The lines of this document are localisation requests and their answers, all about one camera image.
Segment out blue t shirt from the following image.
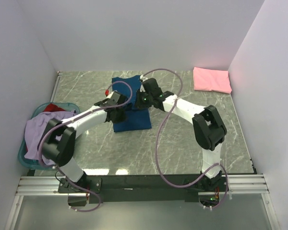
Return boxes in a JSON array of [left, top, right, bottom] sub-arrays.
[[112, 75, 152, 133]]

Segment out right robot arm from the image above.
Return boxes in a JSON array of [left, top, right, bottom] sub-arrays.
[[135, 90, 227, 191]]

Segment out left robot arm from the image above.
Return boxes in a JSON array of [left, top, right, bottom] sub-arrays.
[[37, 105, 126, 193]]

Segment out folded pink t shirt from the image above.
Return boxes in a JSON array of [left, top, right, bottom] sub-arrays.
[[193, 67, 232, 94]]

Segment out red t shirt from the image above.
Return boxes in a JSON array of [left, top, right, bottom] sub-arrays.
[[43, 103, 66, 113]]

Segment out black base beam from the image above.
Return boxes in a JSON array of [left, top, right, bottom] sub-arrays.
[[57, 173, 231, 207]]

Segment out lavender t shirt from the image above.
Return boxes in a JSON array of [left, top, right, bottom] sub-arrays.
[[24, 110, 77, 160]]

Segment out teal laundry basket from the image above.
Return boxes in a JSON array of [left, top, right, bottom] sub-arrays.
[[18, 103, 80, 170]]

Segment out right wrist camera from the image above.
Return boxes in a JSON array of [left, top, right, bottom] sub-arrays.
[[140, 75, 162, 97]]

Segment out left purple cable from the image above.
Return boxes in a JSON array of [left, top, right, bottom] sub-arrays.
[[37, 80, 133, 213]]

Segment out right aluminium rail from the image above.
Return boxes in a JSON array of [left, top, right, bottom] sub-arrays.
[[199, 174, 281, 230]]

